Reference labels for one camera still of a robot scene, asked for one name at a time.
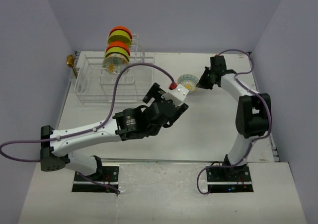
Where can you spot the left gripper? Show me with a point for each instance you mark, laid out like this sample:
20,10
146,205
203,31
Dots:
156,92

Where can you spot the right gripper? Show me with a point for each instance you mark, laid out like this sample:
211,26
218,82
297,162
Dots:
202,83

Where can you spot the blue yellow patterned bowl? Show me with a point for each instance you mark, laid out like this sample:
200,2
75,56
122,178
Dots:
188,81

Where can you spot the white floral patterned bowl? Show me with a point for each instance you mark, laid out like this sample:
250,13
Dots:
114,63

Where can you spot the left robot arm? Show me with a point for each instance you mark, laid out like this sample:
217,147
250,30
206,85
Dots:
60,148

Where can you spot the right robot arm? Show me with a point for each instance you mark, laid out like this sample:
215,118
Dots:
253,116

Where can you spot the front green bowl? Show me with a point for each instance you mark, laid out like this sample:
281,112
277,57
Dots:
121,52

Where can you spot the green bowl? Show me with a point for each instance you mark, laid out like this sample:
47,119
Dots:
120,36
121,52

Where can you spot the front orange bowl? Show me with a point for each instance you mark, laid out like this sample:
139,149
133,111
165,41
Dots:
118,44

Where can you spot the orange bowl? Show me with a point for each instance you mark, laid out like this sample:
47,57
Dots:
118,44
122,28

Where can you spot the rear green bowl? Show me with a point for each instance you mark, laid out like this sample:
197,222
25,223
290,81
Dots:
120,36

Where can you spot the rear orange bowl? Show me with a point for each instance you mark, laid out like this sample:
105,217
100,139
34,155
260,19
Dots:
122,28

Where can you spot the brass wooden utensil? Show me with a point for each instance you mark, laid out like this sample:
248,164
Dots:
70,61

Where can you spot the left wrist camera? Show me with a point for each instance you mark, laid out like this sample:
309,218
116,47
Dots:
177,95

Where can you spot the white wire dish rack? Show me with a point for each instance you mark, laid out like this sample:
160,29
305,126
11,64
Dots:
132,84

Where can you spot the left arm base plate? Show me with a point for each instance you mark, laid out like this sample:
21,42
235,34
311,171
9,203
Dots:
108,180

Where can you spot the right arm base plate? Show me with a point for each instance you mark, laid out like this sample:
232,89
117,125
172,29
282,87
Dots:
229,180

